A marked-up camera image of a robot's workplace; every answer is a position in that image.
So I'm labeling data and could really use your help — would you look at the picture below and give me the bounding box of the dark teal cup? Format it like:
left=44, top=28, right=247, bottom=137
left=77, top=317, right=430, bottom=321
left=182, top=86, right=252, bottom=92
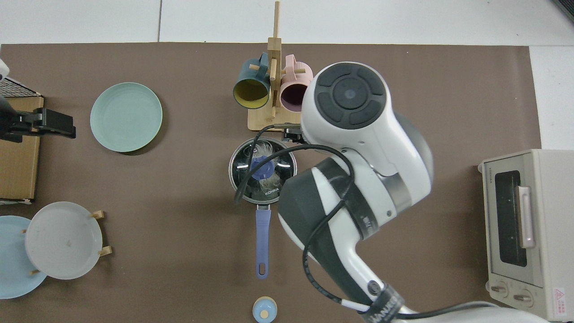
left=232, top=52, right=272, bottom=110

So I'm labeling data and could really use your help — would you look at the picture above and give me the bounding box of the wooden cup stand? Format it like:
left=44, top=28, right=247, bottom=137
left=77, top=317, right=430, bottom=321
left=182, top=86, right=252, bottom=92
left=248, top=1, right=313, bottom=132

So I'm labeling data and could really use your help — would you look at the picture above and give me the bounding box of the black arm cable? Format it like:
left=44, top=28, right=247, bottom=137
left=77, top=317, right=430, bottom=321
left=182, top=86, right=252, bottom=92
left=234, top=123, right=494, bottom=323

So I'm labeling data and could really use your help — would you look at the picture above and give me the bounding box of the light blue plate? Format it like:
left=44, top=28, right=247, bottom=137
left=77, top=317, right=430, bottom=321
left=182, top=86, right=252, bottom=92
left=0, top=216, right=48, bottom=300

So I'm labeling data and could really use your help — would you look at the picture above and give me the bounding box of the light green plate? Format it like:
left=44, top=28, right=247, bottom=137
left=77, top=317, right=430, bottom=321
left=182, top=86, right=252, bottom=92
left=90, top=82, right=163, bottom=153

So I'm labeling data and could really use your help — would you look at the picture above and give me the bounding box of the wire basket with wooden floor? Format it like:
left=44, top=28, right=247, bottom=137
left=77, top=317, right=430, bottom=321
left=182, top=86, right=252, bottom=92
left=0, top=76, right=45, bottom=205

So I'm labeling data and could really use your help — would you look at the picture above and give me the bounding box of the black pan with blue handle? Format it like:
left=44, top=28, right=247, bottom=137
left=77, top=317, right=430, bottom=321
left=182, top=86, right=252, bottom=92
left=229, top=137, right=298, bottom=280

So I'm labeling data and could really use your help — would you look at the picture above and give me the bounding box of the pale grey plate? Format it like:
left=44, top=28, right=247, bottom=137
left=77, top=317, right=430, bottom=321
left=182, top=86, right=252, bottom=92
left=25, top=201, right=104, bottom=280

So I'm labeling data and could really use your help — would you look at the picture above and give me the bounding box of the pale toaster oven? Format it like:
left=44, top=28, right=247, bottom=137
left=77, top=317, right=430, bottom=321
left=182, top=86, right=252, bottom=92
left=478, top=149, right=574, bottom=322

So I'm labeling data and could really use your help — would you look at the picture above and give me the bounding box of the pink cup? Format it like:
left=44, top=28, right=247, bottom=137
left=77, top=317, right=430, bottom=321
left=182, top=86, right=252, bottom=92
left=279, top=54, right=314, bottom=113

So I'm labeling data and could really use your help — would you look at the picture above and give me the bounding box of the white vermicelli bundle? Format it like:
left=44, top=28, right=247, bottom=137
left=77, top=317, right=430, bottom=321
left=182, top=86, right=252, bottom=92
left=250, top=139, right=288, bottom=194

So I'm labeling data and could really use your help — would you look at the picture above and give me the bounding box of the glass lid with blue knob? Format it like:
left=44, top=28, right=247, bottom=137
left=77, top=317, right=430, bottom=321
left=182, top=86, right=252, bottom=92
left=229, top=137, right=297, bottom=205

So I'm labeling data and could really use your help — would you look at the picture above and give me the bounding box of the small blue round thing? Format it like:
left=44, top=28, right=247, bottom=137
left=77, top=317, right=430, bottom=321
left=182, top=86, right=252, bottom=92
left=252, top=297, right=278, bottom=323

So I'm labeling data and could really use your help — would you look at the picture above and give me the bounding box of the brown table cloth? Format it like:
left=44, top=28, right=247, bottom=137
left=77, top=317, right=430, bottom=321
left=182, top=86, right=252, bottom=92
left=0, top=43, right=543, bottom=323

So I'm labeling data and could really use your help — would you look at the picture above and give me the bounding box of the wooden plate rack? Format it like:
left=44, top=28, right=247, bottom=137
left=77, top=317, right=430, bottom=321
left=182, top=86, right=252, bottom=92
left=22, top=210, right=113, bottom=275

